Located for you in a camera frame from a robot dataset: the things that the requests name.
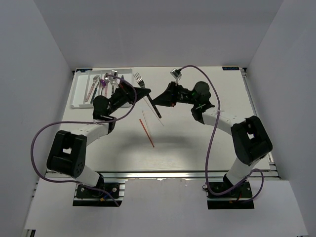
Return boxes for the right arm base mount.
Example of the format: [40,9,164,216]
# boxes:
[202,181,254,210]

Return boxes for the blue logo sticker right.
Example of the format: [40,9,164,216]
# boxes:
[222,66,240,71]

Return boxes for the blue logo sticker left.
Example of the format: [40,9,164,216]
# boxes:
[76,68,92,73]

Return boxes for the purple cable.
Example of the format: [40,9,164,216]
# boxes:
[176,65,264,203]
[31,75,138,207]

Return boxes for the black handled fork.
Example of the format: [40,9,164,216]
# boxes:
[90,86,99,104]
[133,73,162,119]

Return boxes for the dark handled silver spoon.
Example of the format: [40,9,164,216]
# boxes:
[109,77,117,95]

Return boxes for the iridescent rainbow spoon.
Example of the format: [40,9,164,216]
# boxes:
[100,79,106,95]

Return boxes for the blue logo sticker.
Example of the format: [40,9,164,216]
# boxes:
[76,68,92,73]
[222,66,240,71]

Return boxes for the pink handled spoon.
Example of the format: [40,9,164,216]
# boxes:
[104,73,110,97]

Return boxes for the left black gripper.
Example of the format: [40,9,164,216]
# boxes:
[107,81,150,116]

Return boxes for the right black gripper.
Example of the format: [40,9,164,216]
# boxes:
[151,81,198,107]

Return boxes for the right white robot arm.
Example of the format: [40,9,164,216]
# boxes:
[153,81,273,197]

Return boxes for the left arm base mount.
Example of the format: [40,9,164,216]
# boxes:
[73,179,125,207]

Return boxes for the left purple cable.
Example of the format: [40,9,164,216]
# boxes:
[31,75,138,207]

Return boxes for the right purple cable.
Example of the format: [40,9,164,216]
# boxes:
[176,65,264,203]

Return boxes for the white divided cutlery tray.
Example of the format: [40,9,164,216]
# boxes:
[70,69,134,109]

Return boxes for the pink handled fork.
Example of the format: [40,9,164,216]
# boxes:
[85,75,100,102]

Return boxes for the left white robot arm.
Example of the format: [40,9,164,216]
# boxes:
[46,81,151,197]

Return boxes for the orange chopstick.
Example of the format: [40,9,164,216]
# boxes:
[139,119,155,148]

